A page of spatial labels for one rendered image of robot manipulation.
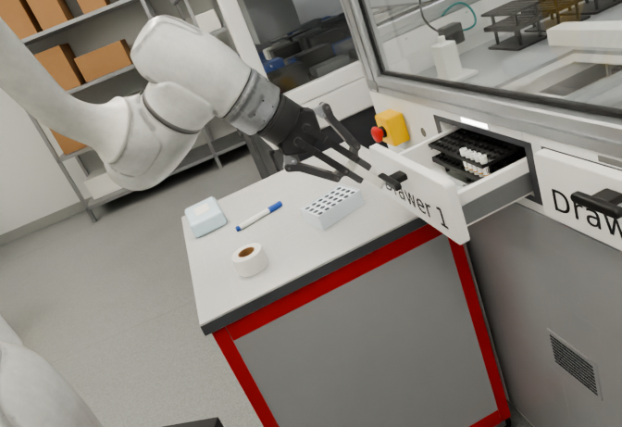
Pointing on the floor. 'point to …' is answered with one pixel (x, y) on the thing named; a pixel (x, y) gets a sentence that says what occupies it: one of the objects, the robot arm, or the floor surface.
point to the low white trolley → (346, 311)
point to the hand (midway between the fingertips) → (365, 174)
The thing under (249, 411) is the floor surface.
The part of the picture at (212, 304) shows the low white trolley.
